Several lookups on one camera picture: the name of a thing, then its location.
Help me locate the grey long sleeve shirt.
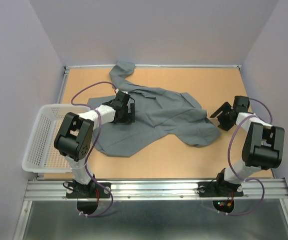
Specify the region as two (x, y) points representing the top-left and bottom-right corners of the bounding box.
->
(95, 61), (221, 157)

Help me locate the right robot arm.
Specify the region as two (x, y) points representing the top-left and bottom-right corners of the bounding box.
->
(211, 95), (285, 196)

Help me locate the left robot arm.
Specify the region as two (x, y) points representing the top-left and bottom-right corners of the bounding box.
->
(54, 91), (135, 199)

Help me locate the white plastic basket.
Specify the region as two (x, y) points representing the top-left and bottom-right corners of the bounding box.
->
(21, 104), (90, 174)

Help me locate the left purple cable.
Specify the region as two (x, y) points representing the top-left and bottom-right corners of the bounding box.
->
(70, 81), (114, 218)

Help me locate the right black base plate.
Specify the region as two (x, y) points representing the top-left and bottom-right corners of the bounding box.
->
(196, 181), (244, 198)

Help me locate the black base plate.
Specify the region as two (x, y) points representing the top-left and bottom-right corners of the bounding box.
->
(62, 181), (110, 199)
(196, 181), (244, 198)

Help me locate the aluminium mounting rail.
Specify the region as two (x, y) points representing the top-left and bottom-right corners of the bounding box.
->
(24, 178), (288, 202)

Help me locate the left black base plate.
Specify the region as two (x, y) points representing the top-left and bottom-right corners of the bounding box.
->
(62, 181), (110, 199)

